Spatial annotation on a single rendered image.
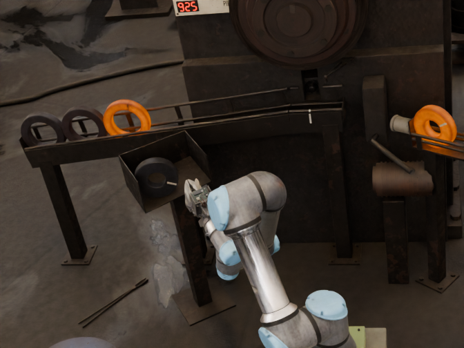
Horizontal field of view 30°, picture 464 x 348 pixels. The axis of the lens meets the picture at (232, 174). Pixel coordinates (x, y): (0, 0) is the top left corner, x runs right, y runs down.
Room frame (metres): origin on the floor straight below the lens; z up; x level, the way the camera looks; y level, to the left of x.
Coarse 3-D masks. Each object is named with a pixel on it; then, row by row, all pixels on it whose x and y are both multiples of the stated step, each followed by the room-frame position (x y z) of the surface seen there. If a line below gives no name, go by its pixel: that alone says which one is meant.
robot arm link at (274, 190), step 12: (264, 180) 2.02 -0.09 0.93; (276, 180) 2.04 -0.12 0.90; (264, 192) 1.99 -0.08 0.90; (276, 192) 2.01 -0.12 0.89; (276, 204) 2.02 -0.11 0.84; (264, 216) 2.08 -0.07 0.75; (276, 216) 2.09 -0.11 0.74; (264, 228) 2.10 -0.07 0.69; (276, 228) 2.15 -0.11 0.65; (264, 240) 2.14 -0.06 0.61; (276, 240) 2.21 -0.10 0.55
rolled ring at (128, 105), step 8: (112, 104) 2.94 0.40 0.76; (120, 104) 2.92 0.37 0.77; (128, 104) 2.91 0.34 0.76; (136, 104) 2.92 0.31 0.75; (112, 112) 2.93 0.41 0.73; (136, 112) 2.90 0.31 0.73; (144, 112) 2.91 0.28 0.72; (104, 120) 2.94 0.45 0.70; (112, 120) 2.95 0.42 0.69; (144, 120) 2.90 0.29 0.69; (112, 128) 2.93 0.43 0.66; (144, 128) 2.90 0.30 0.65
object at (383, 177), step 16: (384, 176) 2.49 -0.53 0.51; (400, 176) 2.47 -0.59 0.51; (416, 176) 2.45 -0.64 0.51; (384, 192) 2.47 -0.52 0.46; (400, 192) 2.46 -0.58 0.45; (416, 192) 2.44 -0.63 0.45; (384, 208) 2.48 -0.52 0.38; (400, 208) 2.47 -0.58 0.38; (384, 224) 2.49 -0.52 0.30; (400, 224) 2.47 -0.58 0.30; (400, 240) 2.47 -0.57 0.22; (400, 256) 2.47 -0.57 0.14; (400, 272) 2.47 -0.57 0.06
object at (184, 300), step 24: (168, 144) 2.69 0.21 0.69; (192, 144) 2.66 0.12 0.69; (192, 168) 2.63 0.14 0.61; (192, 216) 2.57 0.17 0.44; (192, 240) 2.56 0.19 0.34; (192, 264) 2.55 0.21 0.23; (192, 288) 2.58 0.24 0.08; (216, 288) 2.64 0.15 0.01; (192, 312) 2.53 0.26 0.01; (216, 312) 2.50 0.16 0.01
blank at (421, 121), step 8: (424, 112) 2.47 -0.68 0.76; (432, 112) 2.44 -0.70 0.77; (440, 112) 2.43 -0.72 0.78; (416, 120) 2.49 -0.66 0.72; (424, 120) 2.47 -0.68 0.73; (432, 120) 2.44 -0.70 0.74; (440, 120) 2.42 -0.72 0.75; (448, 120) 2.40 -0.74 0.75; (416, 128) 2.49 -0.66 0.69; (424, 128) 2.47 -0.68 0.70; (440, 128) 2.42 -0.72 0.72; (448, 128) 2.39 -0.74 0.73; (432, 136) 2.45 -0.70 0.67; (440, 136) 2.42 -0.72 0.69; (448, 136) 2.39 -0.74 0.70; (448, 144) 2.40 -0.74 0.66
